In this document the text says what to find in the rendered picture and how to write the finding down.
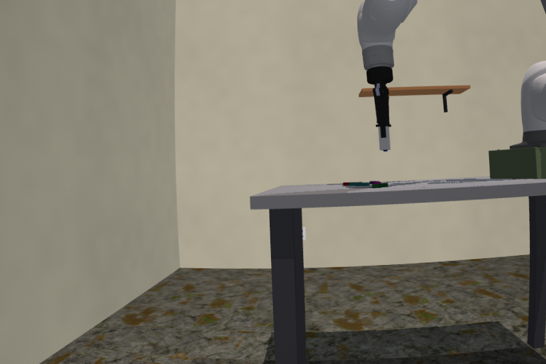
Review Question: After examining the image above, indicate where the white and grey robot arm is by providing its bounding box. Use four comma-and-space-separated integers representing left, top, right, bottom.
357, 0, 546, 149

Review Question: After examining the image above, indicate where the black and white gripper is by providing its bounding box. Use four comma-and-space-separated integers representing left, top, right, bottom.
367, 66, 393, 151

